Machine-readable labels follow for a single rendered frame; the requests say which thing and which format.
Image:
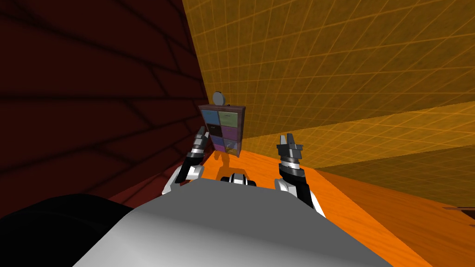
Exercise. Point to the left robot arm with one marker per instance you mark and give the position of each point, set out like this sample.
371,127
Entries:
55,233

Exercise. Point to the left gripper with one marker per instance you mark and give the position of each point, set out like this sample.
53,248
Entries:
200,141

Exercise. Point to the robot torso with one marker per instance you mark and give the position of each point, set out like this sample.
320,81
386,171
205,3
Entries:
226,226

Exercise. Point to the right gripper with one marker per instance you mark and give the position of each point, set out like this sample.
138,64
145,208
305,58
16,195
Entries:
290,151

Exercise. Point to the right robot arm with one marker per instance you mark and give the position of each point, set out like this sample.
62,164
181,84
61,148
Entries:
298,185

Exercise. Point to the brown chest with coloured drawers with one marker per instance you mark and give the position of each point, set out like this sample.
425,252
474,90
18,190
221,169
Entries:
227,126

